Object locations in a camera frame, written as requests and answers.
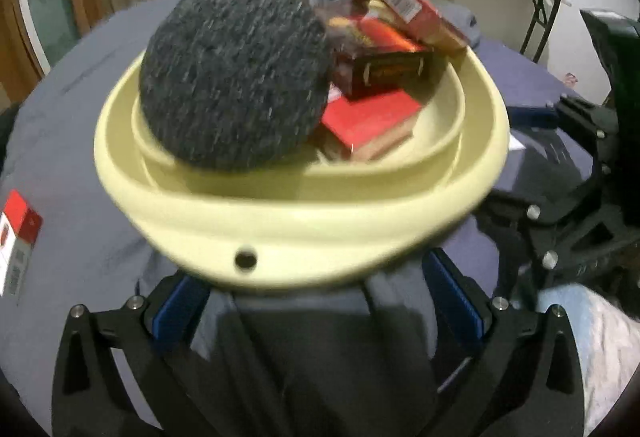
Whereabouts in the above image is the plain red box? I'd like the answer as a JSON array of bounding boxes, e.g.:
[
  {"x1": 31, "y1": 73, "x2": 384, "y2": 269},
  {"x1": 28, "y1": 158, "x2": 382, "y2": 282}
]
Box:
[{"x1": 320, "y1": 90, "x2": 423, "y2": 163}]

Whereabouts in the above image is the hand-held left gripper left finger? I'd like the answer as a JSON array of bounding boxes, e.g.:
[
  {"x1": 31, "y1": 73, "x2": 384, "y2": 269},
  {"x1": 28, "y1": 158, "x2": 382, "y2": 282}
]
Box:
[{"x1": 50, "y1": 269, "x2": 213, "y2": 437}]

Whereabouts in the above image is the black sponge disc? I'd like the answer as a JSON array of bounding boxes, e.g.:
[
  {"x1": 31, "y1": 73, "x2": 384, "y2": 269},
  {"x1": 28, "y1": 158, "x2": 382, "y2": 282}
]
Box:
[{"x1": 138, "y1": 0, "x2": 333, "y2": 173}]

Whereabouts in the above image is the pale yellow plastic basin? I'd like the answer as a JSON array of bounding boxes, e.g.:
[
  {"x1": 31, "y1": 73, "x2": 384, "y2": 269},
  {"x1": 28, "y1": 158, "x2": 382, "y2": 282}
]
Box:
[{"x1": 93, "y1": 0, "x2": 511, "y2": 290}]

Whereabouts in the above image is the red and white carton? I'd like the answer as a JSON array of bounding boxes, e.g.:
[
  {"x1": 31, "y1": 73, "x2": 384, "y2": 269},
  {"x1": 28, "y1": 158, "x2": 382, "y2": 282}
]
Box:
[{"x1": 0, "y1": 190, "x2": 44, "y2": 303}]

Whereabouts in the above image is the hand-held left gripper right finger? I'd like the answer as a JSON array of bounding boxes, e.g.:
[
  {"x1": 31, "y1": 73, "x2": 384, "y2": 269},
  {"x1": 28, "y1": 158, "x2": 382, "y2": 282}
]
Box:
[{"x1": 421, "y1": 247, "x2": 586, "y2": 437}]

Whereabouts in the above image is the light blue cloth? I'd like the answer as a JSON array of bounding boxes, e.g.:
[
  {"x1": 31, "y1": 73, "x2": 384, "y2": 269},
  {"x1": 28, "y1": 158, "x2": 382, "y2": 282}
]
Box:
[{"x1": 537, "y1": 284, "x2": 640, "y2": 437}]

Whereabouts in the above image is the dark grey cloth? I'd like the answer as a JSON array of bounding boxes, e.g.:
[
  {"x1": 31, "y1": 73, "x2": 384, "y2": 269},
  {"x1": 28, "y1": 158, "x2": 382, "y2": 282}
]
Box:
[{"x1": 137, "y1": 262, "x2": 451, "y2": 437}]

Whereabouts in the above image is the dark box gold medal print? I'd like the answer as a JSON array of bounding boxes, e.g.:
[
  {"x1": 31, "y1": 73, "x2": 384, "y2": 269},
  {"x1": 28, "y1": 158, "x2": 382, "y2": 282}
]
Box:
[{"x1": 327, "y1": 14, "x2": 435, "y2": 99}]

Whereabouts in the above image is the red carton silver end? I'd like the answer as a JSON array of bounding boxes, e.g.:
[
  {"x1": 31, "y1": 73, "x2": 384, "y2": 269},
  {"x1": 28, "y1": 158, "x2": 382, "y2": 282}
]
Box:
[{"x1": 354, "y1": 0, "x2": 470, "y2": 55}]

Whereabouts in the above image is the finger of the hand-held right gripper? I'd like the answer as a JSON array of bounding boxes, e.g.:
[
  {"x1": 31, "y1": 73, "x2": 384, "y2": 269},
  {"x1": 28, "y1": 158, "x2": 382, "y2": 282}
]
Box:
[
  {"x1": 510, "y1": 97, "x2": 621, "y2": 153},
  {"x1": 475, "y1": 156, "x2": 640, "y2": 277}
]

